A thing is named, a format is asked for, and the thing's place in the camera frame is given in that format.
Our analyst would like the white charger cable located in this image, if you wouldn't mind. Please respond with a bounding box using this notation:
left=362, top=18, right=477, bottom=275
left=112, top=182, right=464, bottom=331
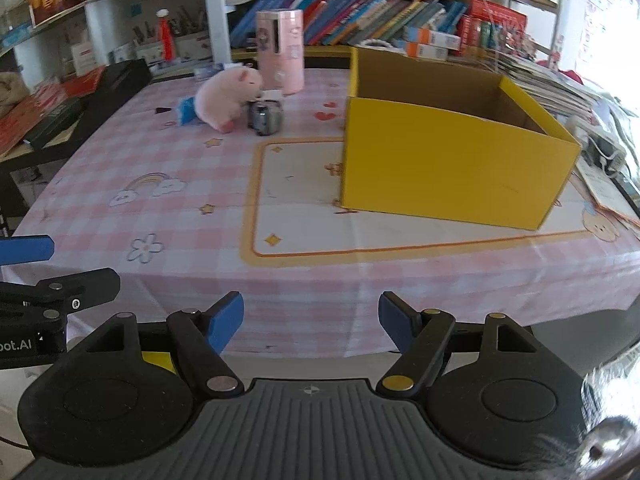
left=585, top=130, right=631, bottom=176

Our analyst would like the black rectangular case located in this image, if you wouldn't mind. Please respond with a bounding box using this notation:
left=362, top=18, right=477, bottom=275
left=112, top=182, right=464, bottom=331
left=22, top=96, right=83, bottom=148

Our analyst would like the white card stand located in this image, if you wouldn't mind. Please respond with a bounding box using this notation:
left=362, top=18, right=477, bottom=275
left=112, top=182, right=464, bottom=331
left=70, top=40, right=101, bottom=76

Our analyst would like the white pen organizer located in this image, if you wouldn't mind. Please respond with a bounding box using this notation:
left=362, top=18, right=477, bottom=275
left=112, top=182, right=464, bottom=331
left=132, top=7, right=211, bottom=63

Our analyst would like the yellow cardboard box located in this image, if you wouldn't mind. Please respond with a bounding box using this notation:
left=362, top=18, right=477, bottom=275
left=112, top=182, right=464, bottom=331
left=340, top=46, right=582, bottom=231

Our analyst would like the red paper packet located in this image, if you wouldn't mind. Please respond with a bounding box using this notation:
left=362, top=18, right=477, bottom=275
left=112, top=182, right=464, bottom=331
left=60, top=67, right=108, bottom=96

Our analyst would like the small grey metallic can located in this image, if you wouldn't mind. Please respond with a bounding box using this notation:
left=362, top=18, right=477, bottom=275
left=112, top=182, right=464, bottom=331
left=247, top=99, right=285, bottom=137

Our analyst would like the orange white carton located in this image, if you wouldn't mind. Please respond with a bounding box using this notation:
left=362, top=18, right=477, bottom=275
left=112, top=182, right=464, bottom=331
left=404, top=41, right=449, bottom=61
left=402, top=25, right=462, bottom=51

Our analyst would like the row of small colourful books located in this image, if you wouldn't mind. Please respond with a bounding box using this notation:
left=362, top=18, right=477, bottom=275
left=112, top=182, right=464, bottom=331
left=457, top=15, right=526, bottom=56

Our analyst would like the beige cloth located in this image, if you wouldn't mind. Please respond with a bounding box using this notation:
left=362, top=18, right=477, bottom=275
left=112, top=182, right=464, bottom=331
left=0, top=71, right=31, bottom=118

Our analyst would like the stack of papers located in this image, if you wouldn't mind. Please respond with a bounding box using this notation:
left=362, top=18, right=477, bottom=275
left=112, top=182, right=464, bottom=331
left=492, top=50, right=608, bottom=121

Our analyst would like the black keyboard piano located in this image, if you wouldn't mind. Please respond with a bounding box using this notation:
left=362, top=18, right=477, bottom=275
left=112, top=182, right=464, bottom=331
left=0, top=58, right=153, bottom=181

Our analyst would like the pink plush pig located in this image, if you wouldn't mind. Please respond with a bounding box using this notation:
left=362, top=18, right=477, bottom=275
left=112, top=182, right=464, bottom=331
left=194, top=66, right=264, bottom=134

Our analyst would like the small blue plastic item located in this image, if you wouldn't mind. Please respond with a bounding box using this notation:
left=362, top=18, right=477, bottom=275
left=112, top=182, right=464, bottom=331
left=175, top=96, right=198, bottom=126

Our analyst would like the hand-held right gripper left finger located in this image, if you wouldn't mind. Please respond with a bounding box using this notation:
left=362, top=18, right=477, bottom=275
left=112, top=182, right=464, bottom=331
left=67, top=291, right=246, bottom=401

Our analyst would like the grey furry fabric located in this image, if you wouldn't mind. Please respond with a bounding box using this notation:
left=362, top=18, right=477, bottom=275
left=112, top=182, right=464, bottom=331
left=530, top=355, right=640, bottom=480

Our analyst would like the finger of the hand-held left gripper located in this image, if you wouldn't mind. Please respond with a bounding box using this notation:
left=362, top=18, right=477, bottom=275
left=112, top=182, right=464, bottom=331
left=0, top=267, right=121, bottom=320
left=0, top=234, right=55, bottom=266

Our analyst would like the pink cylindrical container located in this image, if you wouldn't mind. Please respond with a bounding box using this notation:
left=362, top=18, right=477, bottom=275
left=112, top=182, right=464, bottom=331
left=255, top=8, right=306, bottom=96

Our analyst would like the red book box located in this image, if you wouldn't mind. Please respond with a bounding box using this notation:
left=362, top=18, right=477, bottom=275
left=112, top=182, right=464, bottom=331
left=467, top=0, right=528, bottom=28

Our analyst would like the red spray bottle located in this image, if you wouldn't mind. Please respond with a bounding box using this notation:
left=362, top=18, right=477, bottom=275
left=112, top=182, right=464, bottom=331
left=156, top=8, right=176, bottom=61

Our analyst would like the row of leaning books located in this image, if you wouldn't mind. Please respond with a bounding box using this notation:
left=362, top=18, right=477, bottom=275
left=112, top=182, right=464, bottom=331
left=230, top=0, right=468, bottom=48

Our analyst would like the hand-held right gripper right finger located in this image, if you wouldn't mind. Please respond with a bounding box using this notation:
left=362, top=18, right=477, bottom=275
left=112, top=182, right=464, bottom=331
left=376, top=291, right=581, bottom=396

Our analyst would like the white bookshelf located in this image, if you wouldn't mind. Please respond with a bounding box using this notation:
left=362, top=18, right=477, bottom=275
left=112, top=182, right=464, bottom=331
left=0, top=0, right=561, bottom=81

